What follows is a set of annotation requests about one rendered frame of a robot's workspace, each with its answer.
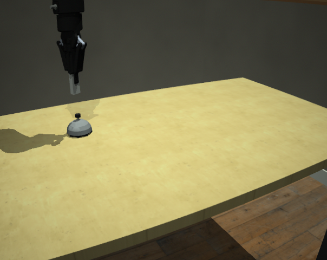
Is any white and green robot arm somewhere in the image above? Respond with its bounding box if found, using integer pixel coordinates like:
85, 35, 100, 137
50, 0, 84, 15

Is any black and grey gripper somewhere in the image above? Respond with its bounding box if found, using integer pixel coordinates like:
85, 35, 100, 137
56, 13, 87, 95

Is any grey service bell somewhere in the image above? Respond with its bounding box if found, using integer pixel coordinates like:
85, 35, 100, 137
67, 113, 92, 138

